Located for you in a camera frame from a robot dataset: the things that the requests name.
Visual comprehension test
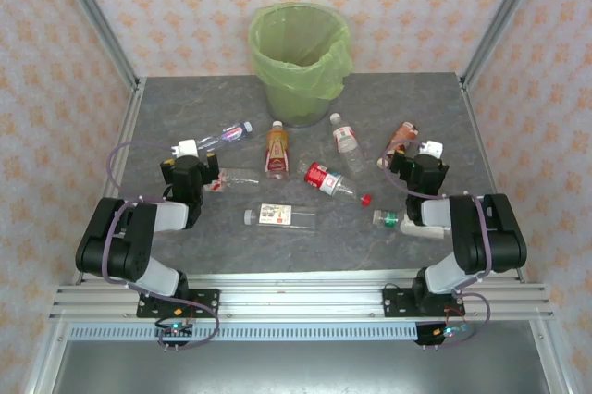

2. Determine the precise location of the clear tea bottle white label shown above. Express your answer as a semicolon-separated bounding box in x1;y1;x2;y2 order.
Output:
243;202;318;231

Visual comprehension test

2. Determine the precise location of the grey mesh waste bin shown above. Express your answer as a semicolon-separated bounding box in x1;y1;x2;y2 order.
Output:
264;82;333;129

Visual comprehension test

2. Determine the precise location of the green plastic bin liner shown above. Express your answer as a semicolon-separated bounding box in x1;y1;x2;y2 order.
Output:
248;2;355;102

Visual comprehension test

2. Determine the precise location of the crushed clear plastic bottle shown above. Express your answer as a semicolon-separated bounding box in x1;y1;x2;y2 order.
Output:
203;166;263;194

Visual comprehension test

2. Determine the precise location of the brown coffee drink bottle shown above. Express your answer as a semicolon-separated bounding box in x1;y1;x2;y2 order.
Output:
376;120;422;170

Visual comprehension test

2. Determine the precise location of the clear bottle purple label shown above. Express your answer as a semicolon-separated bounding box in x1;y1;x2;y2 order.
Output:
196;120;255;154

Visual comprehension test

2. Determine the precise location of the clear bottle green label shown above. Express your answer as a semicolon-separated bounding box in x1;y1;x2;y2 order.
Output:
372;208;409;231

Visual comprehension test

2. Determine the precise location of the water bottle white red label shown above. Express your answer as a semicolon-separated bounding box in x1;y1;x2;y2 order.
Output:
328;111;367;177

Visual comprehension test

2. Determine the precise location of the orange label drink bottle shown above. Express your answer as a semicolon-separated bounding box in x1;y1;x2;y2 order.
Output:
264;119;293;181

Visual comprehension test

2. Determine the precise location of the red label bottle red cap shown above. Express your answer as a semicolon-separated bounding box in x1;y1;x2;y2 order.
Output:
302;161;374;208

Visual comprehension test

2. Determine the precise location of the grey metal shelf panel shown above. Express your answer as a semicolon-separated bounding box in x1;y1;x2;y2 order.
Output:
27;319;573;394

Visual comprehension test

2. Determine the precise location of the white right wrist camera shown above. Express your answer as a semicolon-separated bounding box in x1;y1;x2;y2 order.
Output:
418;139;445;160

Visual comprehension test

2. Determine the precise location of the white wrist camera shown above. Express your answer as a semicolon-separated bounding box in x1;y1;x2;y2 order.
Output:
170;138;201;160
418;139;445;160

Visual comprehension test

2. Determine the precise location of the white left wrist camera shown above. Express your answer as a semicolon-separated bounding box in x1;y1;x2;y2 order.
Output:
170;138;201;160

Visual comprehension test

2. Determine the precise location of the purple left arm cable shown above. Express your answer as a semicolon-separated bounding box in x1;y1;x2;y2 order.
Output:
100;141;221;351

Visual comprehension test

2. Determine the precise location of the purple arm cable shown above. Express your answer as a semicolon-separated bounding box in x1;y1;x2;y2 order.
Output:
380;139;493;347
100;141;221;351

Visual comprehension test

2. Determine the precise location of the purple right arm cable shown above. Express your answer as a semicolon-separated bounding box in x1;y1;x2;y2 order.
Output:
380;139;493;347

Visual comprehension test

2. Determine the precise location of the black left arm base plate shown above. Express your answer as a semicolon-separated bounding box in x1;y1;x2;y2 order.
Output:
136;289;221;319

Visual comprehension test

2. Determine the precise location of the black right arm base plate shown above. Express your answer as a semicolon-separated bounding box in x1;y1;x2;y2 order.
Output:
382;285;465;319

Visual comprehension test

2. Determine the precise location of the aluminium mounting rail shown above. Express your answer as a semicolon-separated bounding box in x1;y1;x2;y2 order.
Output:
49;272;555;323

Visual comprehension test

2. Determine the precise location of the aluminium frame post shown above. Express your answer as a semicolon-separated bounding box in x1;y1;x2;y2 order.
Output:
49;0;141;91
461;0;552;90

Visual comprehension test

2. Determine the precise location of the slotted grey cable duct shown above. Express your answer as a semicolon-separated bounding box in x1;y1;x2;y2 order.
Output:
68;325;420;342

